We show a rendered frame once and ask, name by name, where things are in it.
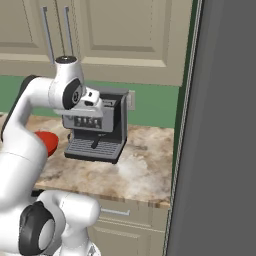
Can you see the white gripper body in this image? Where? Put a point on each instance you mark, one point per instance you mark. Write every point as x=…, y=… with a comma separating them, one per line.
x=87, y=112

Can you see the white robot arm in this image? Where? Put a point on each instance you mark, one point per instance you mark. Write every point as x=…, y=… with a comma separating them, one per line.
x=20, y=166

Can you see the red bowl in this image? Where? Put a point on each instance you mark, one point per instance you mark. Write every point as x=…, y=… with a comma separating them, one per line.
x=48, y=140

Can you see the beige base cabinet door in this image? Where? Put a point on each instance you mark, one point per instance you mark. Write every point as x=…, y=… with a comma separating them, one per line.
x=126, y=241

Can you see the grey espresso coffee machine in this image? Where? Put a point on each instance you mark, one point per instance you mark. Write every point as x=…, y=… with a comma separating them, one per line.
x=110, y=133

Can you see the beige drawer front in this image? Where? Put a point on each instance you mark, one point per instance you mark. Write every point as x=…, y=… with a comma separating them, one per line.
x=143, y=213

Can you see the grey fridge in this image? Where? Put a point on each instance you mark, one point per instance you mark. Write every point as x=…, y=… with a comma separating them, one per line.
x=220, y=133

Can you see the white wall socket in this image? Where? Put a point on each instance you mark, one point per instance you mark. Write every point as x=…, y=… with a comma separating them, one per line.
x=132, y=100

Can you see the beige wall cabinet door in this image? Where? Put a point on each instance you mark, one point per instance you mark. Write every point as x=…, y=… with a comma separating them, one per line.
x=20, y=30
x=126, y=33

